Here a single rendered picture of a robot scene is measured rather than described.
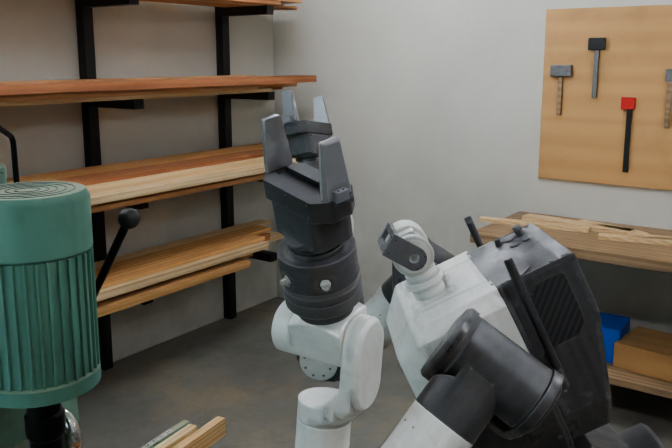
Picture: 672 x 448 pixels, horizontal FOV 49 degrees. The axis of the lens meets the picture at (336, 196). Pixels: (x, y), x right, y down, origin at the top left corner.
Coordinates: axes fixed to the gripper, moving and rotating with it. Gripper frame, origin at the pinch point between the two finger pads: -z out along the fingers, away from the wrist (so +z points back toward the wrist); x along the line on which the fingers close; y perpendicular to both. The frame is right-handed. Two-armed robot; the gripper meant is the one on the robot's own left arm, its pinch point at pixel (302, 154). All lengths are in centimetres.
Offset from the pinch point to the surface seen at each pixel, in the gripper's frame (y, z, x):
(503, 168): 251, 153, 204
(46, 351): -25, 32, 37
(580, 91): 274, 107, 171
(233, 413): 63, 217, 208
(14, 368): -30, 34, 39
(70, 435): -24, 61, 53
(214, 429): 2, 79, 57
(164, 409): 38, 214, 232
